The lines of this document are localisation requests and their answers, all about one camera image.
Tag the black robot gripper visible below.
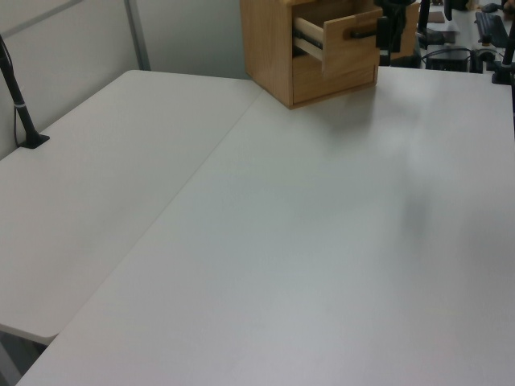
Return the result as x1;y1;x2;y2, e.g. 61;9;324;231
373;0;418;54

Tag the open wooden drawer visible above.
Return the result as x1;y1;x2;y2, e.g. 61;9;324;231
292;8;383;76

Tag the closed wooden drawer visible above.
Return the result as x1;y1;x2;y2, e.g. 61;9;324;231
292;60;378;106

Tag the wooden drawer cabinet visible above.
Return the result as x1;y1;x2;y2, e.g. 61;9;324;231
239;0;384;110

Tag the black base block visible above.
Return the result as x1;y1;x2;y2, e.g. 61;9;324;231
377;48;420;68

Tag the black monitor stand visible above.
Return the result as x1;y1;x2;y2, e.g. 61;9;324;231
416;0;458;47

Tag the black equipment box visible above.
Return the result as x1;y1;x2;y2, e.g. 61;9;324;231
425;47;472;72

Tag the black keyboard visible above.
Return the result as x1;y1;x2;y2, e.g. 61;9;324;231
475;10;511;45

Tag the black clamp-mounted pole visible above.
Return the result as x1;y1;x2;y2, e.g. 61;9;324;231
489;0;515;86

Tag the black drawer handle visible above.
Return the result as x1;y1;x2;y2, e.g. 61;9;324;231
342;26;379;42

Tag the grey metal partition post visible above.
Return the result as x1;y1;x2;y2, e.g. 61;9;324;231
123;0;153;72

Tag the black camera stand pole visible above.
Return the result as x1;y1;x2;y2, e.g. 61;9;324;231
0;34;51;151

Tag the thin black cable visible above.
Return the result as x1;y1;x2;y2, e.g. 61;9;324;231
0;39;22;146

